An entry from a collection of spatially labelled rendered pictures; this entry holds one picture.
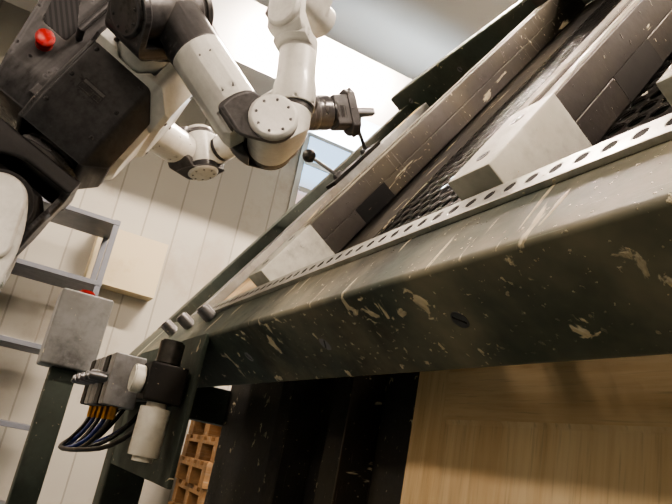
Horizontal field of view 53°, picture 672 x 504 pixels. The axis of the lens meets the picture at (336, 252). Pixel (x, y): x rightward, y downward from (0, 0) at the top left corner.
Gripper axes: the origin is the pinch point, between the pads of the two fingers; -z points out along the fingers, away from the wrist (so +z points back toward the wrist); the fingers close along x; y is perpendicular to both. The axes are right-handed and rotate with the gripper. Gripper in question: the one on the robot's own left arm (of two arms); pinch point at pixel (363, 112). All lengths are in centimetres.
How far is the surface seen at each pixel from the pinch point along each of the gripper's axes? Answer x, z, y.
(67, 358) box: 49, 77, -25
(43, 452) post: 69, 84, -28
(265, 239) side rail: 25.3, 20.3, -31.5
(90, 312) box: 39, 71, -25
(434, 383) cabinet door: 64, 42, 67
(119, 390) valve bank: 58, 75, 22
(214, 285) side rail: 36, 37, -31
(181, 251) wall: -24, -41, -328
